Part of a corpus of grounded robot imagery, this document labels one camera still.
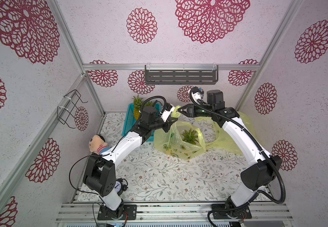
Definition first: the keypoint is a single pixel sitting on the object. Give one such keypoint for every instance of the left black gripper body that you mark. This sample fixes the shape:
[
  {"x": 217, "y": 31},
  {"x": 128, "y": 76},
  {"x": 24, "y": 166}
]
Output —
[{"x": 159, "y": 123}]

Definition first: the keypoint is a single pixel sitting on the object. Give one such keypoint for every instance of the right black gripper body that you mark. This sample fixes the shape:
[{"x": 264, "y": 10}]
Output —
[{"x": 191, "y": 110}]

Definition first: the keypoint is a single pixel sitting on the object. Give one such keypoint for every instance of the yellow plastic bag top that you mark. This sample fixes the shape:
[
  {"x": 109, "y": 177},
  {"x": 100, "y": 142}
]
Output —
[{"x": 171, "y": 142}]

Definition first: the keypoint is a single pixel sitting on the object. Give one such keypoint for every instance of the pineapple front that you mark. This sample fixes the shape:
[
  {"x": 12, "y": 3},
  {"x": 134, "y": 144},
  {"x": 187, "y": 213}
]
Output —
[{"x": 190, "y": 136}]

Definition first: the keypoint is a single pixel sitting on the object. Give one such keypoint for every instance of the pineapple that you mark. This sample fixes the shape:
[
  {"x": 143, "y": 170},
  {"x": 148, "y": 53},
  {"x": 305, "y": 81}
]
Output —
[
  {"x": 138, "y": 103},
  {"x": 190, "y": 136}
]

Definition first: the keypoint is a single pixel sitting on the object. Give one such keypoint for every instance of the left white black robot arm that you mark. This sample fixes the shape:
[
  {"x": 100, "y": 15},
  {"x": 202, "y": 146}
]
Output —
[{"x": 100, "y": 173}]

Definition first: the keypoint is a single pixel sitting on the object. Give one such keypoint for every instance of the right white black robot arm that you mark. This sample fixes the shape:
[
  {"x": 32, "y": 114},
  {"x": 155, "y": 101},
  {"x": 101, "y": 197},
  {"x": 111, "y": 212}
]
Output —
[{"x": 263, "y": 167}]

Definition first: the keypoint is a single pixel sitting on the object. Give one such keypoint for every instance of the pineapple back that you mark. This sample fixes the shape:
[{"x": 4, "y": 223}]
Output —
[{"x": 138, "y": 103}]

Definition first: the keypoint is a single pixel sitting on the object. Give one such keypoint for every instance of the teal plastic basket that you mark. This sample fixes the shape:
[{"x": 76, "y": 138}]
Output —
[{"x": 130, "y": 120}]

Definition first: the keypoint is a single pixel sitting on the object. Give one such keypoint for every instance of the plush doll toy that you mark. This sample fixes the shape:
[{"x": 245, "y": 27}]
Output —
[{"x": 98, "y": 145}]

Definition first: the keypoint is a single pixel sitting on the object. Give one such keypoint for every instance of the black alarm clock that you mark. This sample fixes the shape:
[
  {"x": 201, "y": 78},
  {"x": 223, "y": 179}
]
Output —
[{"x": 121, "y": 186}]

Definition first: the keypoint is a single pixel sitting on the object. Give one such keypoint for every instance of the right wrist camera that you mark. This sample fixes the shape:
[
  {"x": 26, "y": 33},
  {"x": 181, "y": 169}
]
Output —
[{"x": 198, "y": 96}]

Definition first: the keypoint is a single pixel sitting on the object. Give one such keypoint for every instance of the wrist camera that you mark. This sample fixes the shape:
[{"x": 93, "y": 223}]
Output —
[
  {"x": 198, "y": 96},
  {"x": 166, "y": 112}
]

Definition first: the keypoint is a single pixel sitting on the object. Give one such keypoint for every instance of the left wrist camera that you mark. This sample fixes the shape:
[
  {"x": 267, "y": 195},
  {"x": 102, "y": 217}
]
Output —
[{"x": 166, "y": 112}]

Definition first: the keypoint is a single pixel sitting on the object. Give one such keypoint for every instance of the grey wall shelf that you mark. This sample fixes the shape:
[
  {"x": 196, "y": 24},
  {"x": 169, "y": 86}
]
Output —
[{"x": 181, "y": 77}]

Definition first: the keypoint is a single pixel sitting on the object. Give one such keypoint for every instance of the black wire wall rack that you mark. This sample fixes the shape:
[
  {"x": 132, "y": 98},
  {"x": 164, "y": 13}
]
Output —
[{"x": 73, "y": 114}]

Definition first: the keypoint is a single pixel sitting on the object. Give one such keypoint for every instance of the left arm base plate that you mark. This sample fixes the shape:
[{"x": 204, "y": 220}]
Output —
[{"x": 124, "y": 212}]

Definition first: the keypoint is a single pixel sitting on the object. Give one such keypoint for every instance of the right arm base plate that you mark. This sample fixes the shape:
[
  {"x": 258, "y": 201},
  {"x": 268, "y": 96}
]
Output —
[{"x": 226, "y": 211}]

